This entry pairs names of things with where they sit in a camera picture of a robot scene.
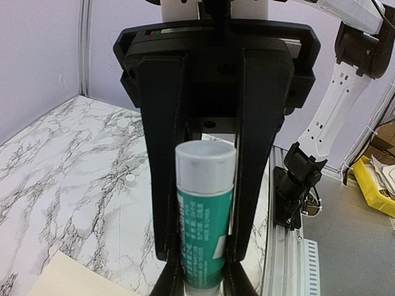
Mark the brown cardboard box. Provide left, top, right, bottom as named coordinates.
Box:
left=370, top=120, right=394, bottom=157

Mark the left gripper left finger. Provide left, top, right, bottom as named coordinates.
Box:
left=149, top=234, right=185, bottom=296

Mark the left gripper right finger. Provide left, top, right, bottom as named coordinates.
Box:
left=222, top=235, right=256, bottom=296

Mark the right aluminium frame post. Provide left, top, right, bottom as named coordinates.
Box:
left=78, top=0, right=93, bottom=97

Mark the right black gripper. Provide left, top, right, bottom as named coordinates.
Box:
left=113, top=20, right=320, bottom=263

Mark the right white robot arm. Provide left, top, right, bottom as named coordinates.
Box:
left=113, top=1, right=394, bottom=262

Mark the front aluminium table rail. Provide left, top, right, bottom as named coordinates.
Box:
left=262, top=144, right=395, bottom=296

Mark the yellow plastic bin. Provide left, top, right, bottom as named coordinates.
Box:
left=353, top=156, right=394, bottom=218

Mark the green white glue stick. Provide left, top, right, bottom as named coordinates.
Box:
left=175, top=140, right=236, bottom=295

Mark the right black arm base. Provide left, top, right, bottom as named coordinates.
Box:
left=273, top=142, right=327, bottom=231

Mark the cream paper envelope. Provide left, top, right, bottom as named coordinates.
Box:
left=24, top=250, right=160, bottom=295

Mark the white glue stick cap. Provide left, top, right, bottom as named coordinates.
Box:
left=125, top=174, right=136, bottom=188

